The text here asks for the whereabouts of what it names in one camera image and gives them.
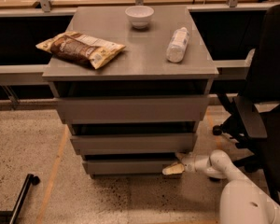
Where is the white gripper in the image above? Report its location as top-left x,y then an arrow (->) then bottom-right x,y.
162,152 -> 196,175

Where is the grey bottom drawer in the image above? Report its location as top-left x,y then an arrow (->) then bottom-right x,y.
83,159 -> 177,175

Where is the grey drawer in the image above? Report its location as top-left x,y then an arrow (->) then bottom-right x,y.
71,133 -> 197,155
57,95 -> 208,124
83,159 -> 177,175

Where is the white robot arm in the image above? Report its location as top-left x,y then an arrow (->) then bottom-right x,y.
162,149 -> 280,224

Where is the grey drawer cabinet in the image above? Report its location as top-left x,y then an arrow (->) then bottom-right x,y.
43,6 -> 218,164

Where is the grey middle drawer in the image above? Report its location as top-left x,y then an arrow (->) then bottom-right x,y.
71,133 -> 197,155

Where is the grey top drawer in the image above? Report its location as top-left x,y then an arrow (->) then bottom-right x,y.
57,95 -> 208,124

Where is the black office chair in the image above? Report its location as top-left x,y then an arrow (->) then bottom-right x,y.
213,4 -> 280,201

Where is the clear plastic bottle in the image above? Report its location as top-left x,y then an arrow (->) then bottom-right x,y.
166,27 -> 189,63

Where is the white ceramic bowl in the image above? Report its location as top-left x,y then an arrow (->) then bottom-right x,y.
125,6 -> 154,29

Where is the brown yellow snack bag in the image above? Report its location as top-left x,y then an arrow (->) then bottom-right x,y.
36,31 -> 125,69

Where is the black wheeled stand leg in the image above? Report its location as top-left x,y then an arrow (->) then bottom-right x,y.
0,174 -> 40,224

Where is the grey metal frame rail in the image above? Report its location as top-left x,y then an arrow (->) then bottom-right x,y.
0,2 -> 280,86

